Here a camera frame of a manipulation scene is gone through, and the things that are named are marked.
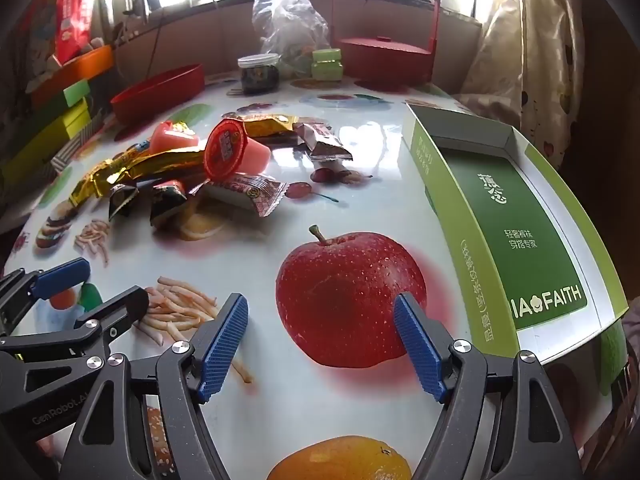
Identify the red oval bowl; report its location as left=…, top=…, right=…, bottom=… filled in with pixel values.
left=110, top=63, right=206, bottom=123

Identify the long gold snack packet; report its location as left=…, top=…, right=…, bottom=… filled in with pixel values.
left=107, top=147, right=208, bottom=186

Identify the small crinkled gold packet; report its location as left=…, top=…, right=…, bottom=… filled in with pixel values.
left=69, top=160, right=133, bottom=208

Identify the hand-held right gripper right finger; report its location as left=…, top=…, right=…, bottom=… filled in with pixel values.
left=393, top=292, right=583, bottom=480

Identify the dark glass jar clear lid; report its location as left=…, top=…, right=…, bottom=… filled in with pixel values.
left=237, top=53, right=281, bottom=95

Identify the red basket with handle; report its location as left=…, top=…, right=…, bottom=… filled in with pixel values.
left=332, top=0, right=441, bottom=86

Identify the green jar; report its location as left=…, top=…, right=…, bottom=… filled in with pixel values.
left=311, top=48, right=344, bottom=82

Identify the red snack bag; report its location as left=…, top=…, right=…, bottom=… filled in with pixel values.
left=54, top=0, right=106, bottom=63

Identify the orange box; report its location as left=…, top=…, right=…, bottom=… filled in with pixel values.
left=30, top=44, right=116, bottom=106

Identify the gold red-print snack packet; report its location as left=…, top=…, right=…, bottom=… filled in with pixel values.
left=227, top=112, right=301, bottom=138

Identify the beige printed curtain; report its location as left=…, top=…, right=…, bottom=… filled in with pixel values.
left=460, top=0, right=586, bottom=161

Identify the pink jelly cup red lid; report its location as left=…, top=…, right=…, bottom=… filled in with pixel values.
left=149, top=120, right=201, bottom=155
left=202, top=116, right=271, bottom=182

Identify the bright green box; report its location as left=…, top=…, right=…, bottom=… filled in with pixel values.
left=62, top=79, right=91, bottom=108

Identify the yellow-green box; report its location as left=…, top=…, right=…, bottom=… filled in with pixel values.
left=0, top=100, right=93, bottom=176

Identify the black white striped box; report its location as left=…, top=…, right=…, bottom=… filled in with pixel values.
left=50, top=120, right=103, bottom=171

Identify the clear plastic bag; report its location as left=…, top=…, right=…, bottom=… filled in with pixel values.
left=251, top=0, right=331, bottom=78

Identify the red black candy packet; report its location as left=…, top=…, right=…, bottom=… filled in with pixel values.
left=150, top=179, right=190, bottom=231

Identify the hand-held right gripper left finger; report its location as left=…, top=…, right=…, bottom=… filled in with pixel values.
left=59, top=294, right=249, bottom=480

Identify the green cardboard box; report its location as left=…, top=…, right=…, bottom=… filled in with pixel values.
left=402, top=101, right=628, bottom=366

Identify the red white checkered candy packet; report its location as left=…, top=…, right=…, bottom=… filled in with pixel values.
left=202, top=172, right=290, bottom=218

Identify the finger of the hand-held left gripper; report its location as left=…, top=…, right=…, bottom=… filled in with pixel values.
left=0, top=285, right=150, bottom=363
left=0, top=258, right=92, bottom=336

